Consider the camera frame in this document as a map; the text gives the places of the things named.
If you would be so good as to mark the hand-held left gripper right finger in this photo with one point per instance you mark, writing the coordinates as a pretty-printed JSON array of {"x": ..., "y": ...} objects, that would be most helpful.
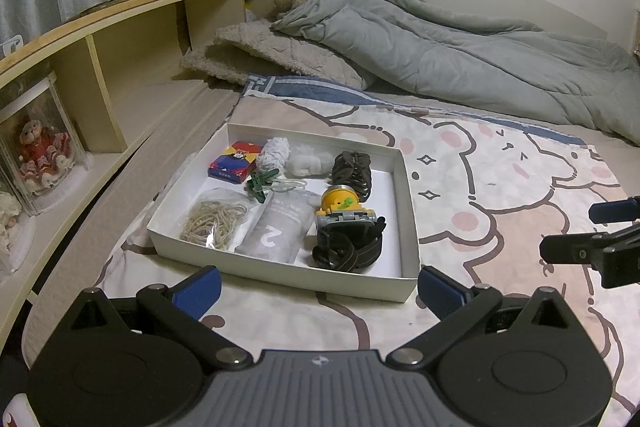
[{"x": 440, "y": 289}]

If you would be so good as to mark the red dressed doll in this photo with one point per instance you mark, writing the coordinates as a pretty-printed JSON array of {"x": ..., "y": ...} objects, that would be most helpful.
[{"x": 40, "y": 152}]

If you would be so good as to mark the green clothespin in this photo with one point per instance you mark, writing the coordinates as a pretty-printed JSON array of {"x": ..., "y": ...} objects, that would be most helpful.
[{"x": 260, "y": 187}]

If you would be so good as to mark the bed with beige sheet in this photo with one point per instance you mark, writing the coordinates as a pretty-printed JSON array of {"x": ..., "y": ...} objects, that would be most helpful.
[{"x": 165, "y": 132}]

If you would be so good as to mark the beige fleece blanket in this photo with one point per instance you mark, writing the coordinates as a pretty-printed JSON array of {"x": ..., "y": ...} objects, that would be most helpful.
[{"x": 260, "y": 52}]

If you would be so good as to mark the grey foil pouch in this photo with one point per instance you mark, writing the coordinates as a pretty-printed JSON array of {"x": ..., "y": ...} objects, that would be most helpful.
[{"x": 275, "y": 232}]

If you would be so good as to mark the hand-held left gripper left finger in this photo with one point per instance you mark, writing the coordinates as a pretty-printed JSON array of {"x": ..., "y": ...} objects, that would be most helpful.
[{"x": 200, "y": 289}]

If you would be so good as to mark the colourful playing card box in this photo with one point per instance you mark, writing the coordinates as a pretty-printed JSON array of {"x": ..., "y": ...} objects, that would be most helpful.
[{"x": 232, "y": 162}]

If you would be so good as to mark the clear bag of rubber bands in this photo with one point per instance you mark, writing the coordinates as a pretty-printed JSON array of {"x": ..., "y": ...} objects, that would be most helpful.
[{"x": 210, "y": 219}]

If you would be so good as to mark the case with white figurine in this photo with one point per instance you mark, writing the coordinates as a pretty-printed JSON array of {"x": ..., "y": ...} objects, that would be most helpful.
[{"x": 12, "y": 227}]

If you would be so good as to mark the wooden bedside shelf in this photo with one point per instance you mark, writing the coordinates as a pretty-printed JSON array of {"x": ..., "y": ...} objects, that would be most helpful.
[{"x": 125, "y": 57}]

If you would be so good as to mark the brown plush toy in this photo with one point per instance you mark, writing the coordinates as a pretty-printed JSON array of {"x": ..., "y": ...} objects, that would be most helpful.
[{"x": 287, "y": 2}]

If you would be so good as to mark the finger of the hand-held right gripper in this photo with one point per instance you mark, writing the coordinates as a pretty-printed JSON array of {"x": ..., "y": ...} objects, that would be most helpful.
[
  {"x": 565, "y": 248},
  {"x": 620, "y": 209}
]

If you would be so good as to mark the doll in clear case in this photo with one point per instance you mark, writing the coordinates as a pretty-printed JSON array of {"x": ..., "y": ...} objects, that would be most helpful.
[{"x": 50, "y": 107}]

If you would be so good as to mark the white cardboard box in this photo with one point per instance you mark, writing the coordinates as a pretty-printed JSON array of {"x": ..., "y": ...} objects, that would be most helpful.
[{"x": 360, "y": 287}]

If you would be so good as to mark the grey duvet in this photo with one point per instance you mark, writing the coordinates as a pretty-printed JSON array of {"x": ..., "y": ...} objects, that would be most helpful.
[{"x": 450, "y": 52}]

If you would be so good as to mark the bear printed blanket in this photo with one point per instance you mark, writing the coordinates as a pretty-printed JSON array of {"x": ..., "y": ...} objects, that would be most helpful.
[{"x": 500, "y": 187}]

